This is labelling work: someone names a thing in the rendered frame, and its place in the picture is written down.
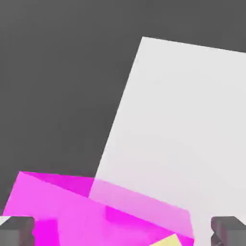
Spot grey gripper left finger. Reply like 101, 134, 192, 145
0, 216, 36, 246

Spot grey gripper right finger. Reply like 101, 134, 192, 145
210, 212, 246, 246

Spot small yellow cube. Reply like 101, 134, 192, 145
149, 234, 183, 246

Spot large magenta box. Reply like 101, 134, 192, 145
1, 171, 195, 246

